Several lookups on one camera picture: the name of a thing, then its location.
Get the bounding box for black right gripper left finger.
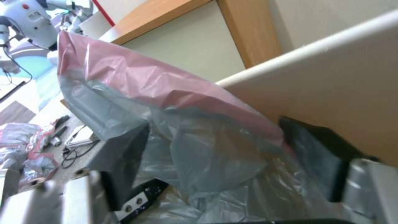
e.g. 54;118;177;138
0;121;150;224

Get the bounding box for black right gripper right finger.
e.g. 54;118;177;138
277;115;398;224

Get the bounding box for pink and grey garbage bag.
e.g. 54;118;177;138
57;30;346;224

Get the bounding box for crumpled pink grey bag pile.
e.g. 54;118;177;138
0;123;60;187

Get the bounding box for small white box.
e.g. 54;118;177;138
65;125;100;148

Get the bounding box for black and silver cylinder tool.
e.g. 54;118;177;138
45;125;68;147

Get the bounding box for black flat tool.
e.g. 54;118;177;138
49;115;71;131

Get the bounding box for red rod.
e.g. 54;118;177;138
92;0;116;26

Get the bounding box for pale background robot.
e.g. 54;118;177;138
0;0;98;53

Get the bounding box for coiled black cable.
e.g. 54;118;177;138
60;139;100;169

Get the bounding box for thin black hanging cable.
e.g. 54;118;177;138
0;42;34;87

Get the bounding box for wooden desk frame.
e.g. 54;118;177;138
111;0;284;68

